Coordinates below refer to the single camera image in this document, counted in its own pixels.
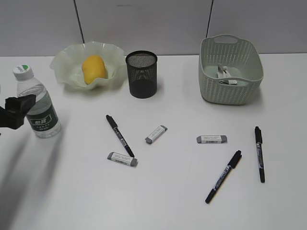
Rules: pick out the grey eraser centre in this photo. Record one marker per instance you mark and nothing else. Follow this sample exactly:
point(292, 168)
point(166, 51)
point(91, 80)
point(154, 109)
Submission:
point(155, 134)

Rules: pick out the grey eraser right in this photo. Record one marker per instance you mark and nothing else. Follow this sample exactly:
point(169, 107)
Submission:
point(211, 139)

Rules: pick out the clear water bottle green label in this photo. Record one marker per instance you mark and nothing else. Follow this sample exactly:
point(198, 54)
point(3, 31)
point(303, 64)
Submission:
point(42, 116)

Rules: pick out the pale green woven basket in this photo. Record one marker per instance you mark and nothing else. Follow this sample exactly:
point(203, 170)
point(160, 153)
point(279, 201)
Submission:
point(243, 63)

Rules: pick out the black marker pen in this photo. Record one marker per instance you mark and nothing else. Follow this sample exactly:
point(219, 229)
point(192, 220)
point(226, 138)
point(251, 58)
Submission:
point(114, 127)
point(258, 141)

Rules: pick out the black marker pen slanted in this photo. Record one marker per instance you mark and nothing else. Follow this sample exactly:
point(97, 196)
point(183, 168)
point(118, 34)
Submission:
point(231, 165)

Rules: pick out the pale green ruffled plate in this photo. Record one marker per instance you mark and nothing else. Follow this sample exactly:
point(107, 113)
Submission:
point(67, 65)

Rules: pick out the yellow mango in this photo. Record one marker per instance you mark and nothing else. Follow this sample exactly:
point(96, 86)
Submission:
point(93, 68)

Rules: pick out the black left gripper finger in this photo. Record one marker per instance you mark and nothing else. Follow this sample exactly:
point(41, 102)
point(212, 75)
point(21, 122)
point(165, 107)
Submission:
point(16, 109)

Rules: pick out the grey eraser near bottle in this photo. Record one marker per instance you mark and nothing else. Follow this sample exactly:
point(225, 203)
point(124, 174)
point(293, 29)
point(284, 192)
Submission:
point(123, 159)

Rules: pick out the black mesh pen holder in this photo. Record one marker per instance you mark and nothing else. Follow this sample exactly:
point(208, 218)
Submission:
point(142, 73)

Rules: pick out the white waste paper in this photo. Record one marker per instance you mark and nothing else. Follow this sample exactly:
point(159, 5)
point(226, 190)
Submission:
point(223, 73)

